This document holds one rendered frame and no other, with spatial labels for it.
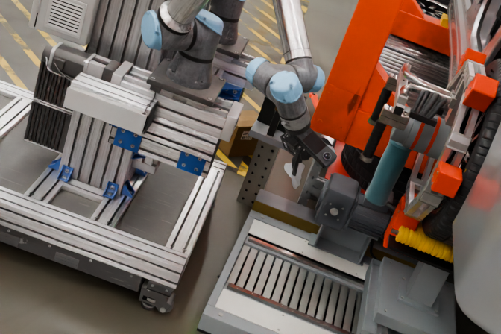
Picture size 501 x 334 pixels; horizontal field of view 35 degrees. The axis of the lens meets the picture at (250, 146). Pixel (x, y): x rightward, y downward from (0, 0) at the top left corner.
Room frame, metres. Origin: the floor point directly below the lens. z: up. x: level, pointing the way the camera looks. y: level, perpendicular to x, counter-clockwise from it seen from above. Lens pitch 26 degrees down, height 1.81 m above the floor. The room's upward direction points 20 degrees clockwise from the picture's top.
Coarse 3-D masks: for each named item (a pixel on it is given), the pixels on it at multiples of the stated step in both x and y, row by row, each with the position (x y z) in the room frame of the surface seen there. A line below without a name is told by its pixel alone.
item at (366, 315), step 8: (376, 264) 2.83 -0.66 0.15; (368, 272) 2.77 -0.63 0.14; (376, 272) 2.77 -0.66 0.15; (368, 280) 2.68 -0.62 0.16; (376, 280) 2.71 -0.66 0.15; (368, 288) 2.61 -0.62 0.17; (376, 288) 2.66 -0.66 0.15; (368, 296) 2.59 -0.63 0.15; (368, 304) 2.53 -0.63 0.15; (360, 312) 2.52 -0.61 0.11; (368, 312) 2.48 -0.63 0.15; (360, 320) 2.45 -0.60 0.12; (368, 320) 2.44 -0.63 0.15; (360, 328) 2.38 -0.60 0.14; (368, 328) 2.39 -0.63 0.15; (376, 328) 2.37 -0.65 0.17; (384, 328) 2.37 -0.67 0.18
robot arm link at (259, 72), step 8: (248, 64) 1.96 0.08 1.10; (256, 64) 1.95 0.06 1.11; (264, 64) 1.95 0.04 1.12; (272, 64) 1.96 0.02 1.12; (280, 64) 1.98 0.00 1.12; (248, 72) 1.95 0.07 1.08; (256, 72) 1.93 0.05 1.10; (264, 72) 1.92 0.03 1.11; (272, 72) 1.91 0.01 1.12; (248, 80) 1.95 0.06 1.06; (256, 80) 1.92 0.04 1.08; (264, 80) 1.90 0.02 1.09; (256, 88) 1.93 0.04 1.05; (264, 88) 1.89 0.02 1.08
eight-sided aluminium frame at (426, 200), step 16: (464, 64) 2.69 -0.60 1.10; (480, 64) 2.69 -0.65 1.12; (464, 80) 2.56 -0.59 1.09; (464, 112) 2.39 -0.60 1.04; (448, 144) 2.32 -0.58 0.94; (464, 144) 2.32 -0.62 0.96; (416, 160) 2.76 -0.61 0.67; (432, 160) 2.76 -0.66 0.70; (416, 176) 2.70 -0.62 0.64; (416, 192) 2.66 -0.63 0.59; (432, 192) 2.32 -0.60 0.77; (416, 208) 2.40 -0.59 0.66; (432, 208) 2.35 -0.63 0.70
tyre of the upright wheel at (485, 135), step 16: (496, 64) 2.63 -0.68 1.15; (496, 96) 2.40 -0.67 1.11; (496, 112) 2.35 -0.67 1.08; (496, 128) 2.32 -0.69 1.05; (480, 144) 2.30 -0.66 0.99; (480, 160) 2.27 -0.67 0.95; (464, 176) 2.27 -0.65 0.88; (464, 192) 2.25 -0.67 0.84; (448, 208) 2.28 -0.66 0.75; (432, 224) 2.37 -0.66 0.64; (448, 224) 2.29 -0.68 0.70; (448, 240) 2.35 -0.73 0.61
